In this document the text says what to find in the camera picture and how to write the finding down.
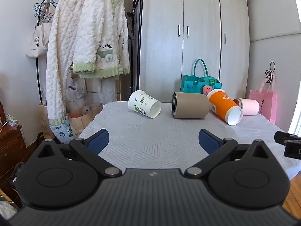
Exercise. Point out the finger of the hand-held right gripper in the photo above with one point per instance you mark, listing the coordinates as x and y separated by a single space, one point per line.
281 137

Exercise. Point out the white cup with green leaves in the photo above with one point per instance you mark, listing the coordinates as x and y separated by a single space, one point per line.
142 103

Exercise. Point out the brown paper bag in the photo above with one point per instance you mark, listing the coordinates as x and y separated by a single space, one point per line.
82 117

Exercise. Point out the white fluffy robe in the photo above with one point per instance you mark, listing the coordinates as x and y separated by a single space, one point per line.
57 63

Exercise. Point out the watermelon bag charm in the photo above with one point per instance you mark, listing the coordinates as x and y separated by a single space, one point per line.
208 90

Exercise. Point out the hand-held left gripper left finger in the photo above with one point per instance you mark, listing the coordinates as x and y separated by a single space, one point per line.
98 141

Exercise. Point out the pink gift bag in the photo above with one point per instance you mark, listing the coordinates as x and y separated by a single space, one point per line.
267 103

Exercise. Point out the teal felt handbag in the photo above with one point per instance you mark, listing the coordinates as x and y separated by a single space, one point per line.
190 84

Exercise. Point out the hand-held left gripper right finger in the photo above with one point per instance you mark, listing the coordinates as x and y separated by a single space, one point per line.
208 142

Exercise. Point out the white printed tote bag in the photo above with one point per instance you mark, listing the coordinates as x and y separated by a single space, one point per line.
37 41

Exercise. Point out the white patterned table cloth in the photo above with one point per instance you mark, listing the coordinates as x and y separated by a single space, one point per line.
150 134

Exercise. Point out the pink cup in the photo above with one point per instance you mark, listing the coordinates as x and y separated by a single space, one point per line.
250 106

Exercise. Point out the small grey tote bag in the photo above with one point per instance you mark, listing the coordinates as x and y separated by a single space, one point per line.
75 87

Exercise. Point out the printed paper bag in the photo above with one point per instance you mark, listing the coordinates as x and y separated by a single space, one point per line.
61 131

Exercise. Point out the orange paper cup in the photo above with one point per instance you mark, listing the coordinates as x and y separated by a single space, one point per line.
221 103

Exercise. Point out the white fluffy pajama top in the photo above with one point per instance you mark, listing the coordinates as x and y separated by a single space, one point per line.
101 35

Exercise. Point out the black clothes rack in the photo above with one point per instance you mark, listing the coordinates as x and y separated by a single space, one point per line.
37 80

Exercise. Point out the grey wardrobe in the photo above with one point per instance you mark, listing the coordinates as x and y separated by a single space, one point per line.
164 51

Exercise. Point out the brown cardboard cup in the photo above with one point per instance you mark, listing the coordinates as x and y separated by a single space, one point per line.
191 105

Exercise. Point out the wooden cabinet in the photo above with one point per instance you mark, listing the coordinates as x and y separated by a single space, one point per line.
10 150

